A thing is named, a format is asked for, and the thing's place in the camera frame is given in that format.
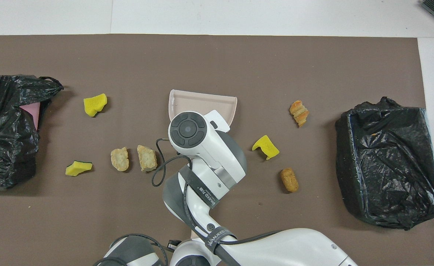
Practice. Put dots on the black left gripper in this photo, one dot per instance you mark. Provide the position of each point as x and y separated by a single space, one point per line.
174 244

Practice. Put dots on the torn bread chunk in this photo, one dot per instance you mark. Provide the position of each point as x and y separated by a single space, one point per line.
146 159
119 159

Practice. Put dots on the yellow sponge with green side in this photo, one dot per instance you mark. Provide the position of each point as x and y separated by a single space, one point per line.
77 169

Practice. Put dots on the small brown bread roll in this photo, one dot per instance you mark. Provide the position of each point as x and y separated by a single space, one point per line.
289 180

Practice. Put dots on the yellow notched sponge piece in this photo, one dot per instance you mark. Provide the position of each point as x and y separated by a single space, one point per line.
267 147

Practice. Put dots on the beige plastic dustpan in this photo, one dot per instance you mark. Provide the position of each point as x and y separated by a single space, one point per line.
202 101

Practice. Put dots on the yellow blocky sponge piece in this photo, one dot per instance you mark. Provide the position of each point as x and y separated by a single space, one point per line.
94 105

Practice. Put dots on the golden croissant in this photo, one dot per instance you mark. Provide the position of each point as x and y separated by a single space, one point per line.
298 112

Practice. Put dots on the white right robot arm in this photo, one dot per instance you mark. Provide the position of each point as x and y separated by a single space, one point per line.
202 147

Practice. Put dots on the pink bin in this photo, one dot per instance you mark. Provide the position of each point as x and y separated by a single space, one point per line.
32 111

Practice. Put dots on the black trash bag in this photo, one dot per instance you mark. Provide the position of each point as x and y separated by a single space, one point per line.
2 147

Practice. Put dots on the black bag lined bin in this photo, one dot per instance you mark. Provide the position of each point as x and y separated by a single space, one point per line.
386 166

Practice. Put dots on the brown table mat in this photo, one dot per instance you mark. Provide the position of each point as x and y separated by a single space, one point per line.
202 62

